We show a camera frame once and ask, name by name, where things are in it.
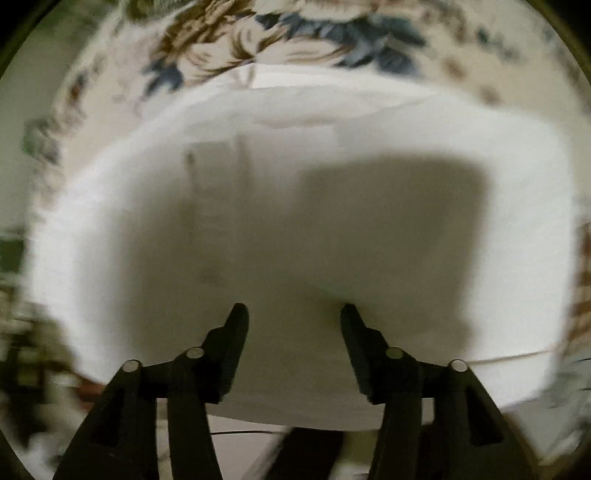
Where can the white pants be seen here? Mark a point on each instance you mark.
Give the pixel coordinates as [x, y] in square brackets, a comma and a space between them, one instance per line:
[286, 230]

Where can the floral printed blanket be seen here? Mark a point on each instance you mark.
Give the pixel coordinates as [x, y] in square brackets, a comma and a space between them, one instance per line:
[295, 41]

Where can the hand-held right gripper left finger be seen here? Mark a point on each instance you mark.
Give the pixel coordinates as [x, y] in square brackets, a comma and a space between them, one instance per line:
[233, 339]

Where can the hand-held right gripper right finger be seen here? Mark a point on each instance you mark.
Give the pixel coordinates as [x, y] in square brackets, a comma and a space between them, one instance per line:
[358, 339]

